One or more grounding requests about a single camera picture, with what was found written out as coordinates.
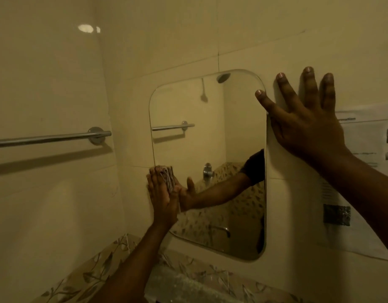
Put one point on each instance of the person's left hand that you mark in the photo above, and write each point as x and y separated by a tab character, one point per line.
162	201

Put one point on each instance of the person's right hand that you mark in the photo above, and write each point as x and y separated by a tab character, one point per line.
307	129

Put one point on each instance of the person's right thumb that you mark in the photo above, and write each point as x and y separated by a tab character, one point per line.
265	100

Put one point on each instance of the person's right middle finger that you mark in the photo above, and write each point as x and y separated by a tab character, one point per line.
310	86

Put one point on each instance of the person's left fingers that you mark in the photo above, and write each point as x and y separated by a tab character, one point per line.
156	182

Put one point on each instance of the cleaning cloth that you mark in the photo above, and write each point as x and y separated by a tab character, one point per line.
169	178

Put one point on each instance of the person's right forearm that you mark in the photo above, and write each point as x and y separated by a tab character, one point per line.
367	192

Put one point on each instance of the person's left forearm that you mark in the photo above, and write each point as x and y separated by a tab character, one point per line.
134	268

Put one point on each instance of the chrome towel bar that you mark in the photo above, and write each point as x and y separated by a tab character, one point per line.
48	139

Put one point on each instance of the frameless rounded wall mirror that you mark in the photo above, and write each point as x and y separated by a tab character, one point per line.
209	116

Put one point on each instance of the printed paper wall notice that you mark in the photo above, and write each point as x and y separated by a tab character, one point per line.
370	145

